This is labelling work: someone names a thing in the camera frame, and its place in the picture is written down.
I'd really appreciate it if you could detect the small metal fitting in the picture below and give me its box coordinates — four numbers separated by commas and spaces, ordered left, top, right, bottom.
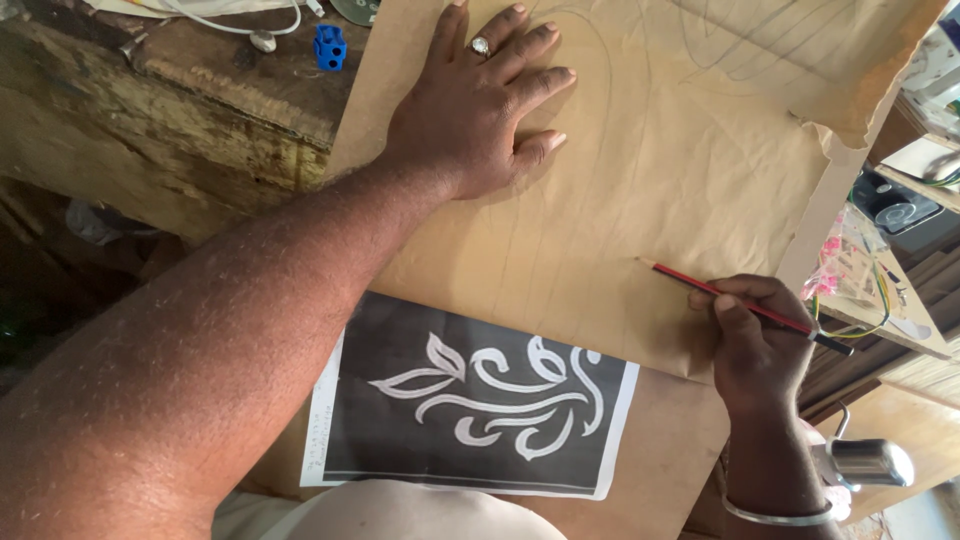
118, 31, 153, 64

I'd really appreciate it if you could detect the cluttered wooden shelf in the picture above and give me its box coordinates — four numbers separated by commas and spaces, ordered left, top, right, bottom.
797, 0, 960, 425

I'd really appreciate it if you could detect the person's left hand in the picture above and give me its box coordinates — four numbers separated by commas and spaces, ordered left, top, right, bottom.
381, 0, 578, 202

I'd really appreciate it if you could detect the grey cloth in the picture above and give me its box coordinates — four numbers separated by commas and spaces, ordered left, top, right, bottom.
64, 197, 155, 247

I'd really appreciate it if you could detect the silver wrist bangle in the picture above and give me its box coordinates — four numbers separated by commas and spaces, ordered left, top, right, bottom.
721, 491, 836, 528

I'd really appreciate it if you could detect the brown fibreboard panel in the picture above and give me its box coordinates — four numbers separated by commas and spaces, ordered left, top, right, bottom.
240, 75, 903, 540

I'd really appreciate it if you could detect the chrome metal fitting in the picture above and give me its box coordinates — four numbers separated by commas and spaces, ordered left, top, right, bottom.
812, 403, 917, 493

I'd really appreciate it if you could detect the white cable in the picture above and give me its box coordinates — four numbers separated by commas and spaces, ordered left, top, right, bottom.
156, 0, 327, 38

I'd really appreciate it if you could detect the clear bag with pink bits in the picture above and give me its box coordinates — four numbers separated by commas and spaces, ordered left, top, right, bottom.
801, 204, 895, 303

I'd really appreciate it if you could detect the person's right hand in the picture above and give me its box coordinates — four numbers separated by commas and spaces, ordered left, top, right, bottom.
687, 273, 819, 420

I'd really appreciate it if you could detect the worn wooden workbench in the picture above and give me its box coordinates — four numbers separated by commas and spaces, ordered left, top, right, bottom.
0, 0, 372, 245

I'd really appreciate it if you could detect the black electronic device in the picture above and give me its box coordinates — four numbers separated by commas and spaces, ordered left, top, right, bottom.
850, 168, 960, 252

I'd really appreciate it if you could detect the brown paper sheet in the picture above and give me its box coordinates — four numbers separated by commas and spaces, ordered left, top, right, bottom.
327, 0, 951, 385

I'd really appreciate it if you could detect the person's white shirt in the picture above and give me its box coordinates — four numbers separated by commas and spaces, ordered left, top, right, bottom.
211, 478, 569, 540

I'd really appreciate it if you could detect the shiny compact disc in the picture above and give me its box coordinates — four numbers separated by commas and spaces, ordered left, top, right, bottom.
330, 0, 381, 28

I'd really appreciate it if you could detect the white plastic sheet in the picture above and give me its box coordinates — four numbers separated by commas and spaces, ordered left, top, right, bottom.
81, 0, 305, 21

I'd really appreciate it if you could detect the yellow and green wire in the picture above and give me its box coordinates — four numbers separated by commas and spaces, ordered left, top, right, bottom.
812, 251, 895, 340

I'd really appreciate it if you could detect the red and black pencil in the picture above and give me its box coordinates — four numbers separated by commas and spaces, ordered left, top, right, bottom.
636, 257, 855, 357

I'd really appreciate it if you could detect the black floral pattern printout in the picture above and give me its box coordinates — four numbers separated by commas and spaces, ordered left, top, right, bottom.
300, 290, 641, 502

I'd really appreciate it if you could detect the blue pencil sharpener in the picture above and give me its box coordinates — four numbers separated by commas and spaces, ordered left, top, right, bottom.
312, 24, 348, 73

